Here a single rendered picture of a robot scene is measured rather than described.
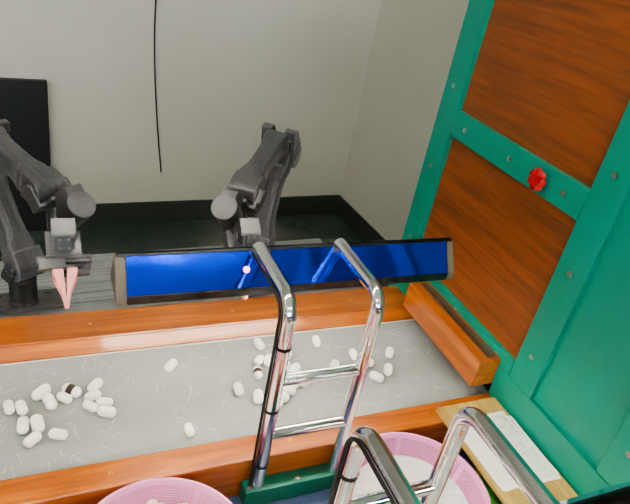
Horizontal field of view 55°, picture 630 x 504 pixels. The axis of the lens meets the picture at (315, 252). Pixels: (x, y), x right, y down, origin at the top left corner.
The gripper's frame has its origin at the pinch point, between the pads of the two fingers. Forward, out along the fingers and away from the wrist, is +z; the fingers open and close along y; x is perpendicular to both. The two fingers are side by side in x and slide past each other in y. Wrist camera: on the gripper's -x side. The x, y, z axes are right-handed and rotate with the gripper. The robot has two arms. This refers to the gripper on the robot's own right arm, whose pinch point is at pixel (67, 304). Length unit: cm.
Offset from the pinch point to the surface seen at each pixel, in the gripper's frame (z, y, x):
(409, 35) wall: -143, 166, 83
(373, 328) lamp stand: 18, 44, -41
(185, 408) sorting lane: 23.6, 19.8, -4.4
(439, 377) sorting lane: 26, 77, -6
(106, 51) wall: -146, 27, 119
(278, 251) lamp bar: 2.4, 32.3, -34.4
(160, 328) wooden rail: 5.1, 18.7, 7.9
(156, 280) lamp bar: 5.6, 12.0, -33.3
